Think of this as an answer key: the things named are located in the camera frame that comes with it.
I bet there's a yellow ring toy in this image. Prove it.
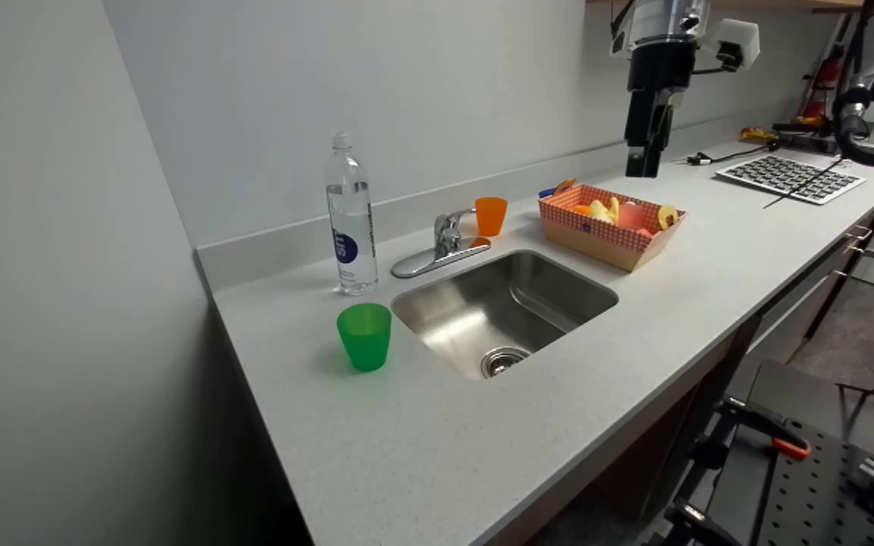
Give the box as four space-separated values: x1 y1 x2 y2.
657 207 679 231

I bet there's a black perforated cart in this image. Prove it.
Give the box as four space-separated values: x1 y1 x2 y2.
642 365 874 546

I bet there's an orange handled clamp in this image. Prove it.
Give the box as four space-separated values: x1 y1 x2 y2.
719 397 810 462

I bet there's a green plastic cup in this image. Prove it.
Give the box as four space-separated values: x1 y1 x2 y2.
337 302 391 372

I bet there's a yellow toy fruit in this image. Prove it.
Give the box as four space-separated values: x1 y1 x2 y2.
589 198 620 223

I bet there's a red black tool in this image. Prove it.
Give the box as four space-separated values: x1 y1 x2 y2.
799 44 843 131

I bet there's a yellow black hand tool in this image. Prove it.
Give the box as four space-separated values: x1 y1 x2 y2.
738 127 838 155

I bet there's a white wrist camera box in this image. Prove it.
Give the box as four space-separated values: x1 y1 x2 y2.
713 17 762 74

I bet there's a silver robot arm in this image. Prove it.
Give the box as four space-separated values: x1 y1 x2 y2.
626 0 703 179

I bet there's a chrome sink faucet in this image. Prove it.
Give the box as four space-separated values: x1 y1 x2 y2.
391 210 491 279

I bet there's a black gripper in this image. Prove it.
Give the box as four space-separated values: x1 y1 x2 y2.
626 43 696 179

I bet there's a clear plastic water bottle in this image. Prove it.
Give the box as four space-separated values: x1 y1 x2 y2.
325 134 380 295

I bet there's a red toy fruit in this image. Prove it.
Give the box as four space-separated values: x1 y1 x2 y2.
620 200 652 235

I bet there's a metal sink drain strainer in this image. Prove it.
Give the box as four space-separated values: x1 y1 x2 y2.
479 346 529 378

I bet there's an orange plastic cup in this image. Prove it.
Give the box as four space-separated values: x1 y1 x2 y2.
472 198 506 235

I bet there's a white computer keyboard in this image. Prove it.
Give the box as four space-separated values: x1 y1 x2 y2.
719 155 859 207

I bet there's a stainless steel sink basin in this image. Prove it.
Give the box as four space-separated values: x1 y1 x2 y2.
391 251 620 378

